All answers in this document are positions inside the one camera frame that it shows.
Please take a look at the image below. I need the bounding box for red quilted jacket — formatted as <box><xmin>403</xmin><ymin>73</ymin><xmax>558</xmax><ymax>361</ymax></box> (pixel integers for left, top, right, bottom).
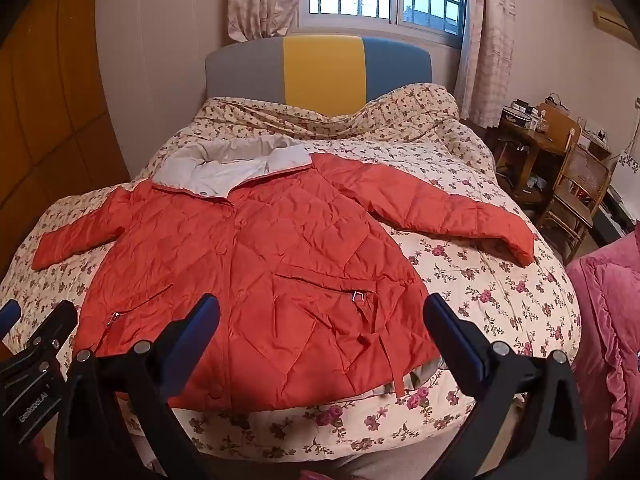
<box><xmin>31</xmin><ymin>141</ymin><xmax>536</xmax><ymax>411</ymax></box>

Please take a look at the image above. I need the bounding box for patterned box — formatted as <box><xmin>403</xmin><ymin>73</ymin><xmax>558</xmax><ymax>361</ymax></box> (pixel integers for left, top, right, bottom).
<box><xmin>501</xmin><ymin>104</ymin><xmax>533</xmax><ymax>128</ymax></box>

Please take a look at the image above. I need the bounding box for white cabinet with flower decal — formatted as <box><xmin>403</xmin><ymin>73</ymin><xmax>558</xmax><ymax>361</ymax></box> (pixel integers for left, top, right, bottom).
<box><xmin>607</xmin><ymin>105</ymin><xmax>640</xmax><ymax>196</ymax></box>

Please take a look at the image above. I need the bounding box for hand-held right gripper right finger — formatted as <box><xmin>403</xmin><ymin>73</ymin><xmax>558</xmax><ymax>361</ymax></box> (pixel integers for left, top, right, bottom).
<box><xmin>423</xmin><ymin>293</ymin><xmax>588</xmax><ymax>480</ymax></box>

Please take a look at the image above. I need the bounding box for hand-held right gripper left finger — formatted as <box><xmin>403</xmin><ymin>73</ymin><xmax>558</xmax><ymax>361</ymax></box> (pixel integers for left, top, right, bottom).
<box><xmin>54</xmin><ymin>294</ymin><xmax>221</xmax><ymax>480</ymax></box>

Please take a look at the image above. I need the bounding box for wooden desk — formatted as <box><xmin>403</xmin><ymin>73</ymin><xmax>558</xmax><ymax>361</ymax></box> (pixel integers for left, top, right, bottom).
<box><xmin>492</xmin><ymin>110</ymin><xmax>583</xmax><ymax>221</ymax></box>

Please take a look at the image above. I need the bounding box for wooden wicker-back chair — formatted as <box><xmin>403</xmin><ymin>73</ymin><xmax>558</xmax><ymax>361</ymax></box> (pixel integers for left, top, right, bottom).
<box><xmin>536</xmin><ymin>144</ymin><xmax>613</xmax><ymax>264</ymax></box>

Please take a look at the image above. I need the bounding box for wall air conditioner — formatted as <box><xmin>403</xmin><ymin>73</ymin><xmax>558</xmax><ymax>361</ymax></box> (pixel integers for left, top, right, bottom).
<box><xmin>592</xmin><ymin>6</ymin><xmax>632</xmax><ymax>41</ymax></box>

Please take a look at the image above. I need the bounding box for orange wooden wardrobe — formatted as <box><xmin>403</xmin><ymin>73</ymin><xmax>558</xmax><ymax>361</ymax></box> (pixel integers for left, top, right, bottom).
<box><xmin>0</xmin><ymin>0</ymin><xmax>132</xmax><ymax>281</ymax></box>

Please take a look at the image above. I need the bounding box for floral bedspread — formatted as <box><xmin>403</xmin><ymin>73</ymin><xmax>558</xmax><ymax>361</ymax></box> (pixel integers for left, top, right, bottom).
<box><xmin>0</xmin><ymin>82</ymin><xmax>583</xmax><ymax>461</ymax></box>

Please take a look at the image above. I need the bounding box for pink quilt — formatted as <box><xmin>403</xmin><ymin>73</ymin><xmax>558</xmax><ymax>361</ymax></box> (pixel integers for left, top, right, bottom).
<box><xmin>565</xmin><ymin>225</ymin><xmax>640</xmax><ymax>461</ymax></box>

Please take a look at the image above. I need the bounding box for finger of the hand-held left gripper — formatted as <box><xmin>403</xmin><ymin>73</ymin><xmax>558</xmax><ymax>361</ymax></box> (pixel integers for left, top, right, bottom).
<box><xmin>0</xmin><ymin>299</ymin><xmax>22</xmax><ymax>343</ymax></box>
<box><xmin>22</xmin><ymin>301</ymin><xmax>78</xmax><ymax>361</ymax></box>

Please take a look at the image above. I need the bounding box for grey yellow blue headboard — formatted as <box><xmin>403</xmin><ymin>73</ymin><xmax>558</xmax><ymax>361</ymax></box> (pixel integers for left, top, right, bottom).
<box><xmin>205</xmin><ymin>34</ymin><xmax>432</xmax><ymax>107</ymax></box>

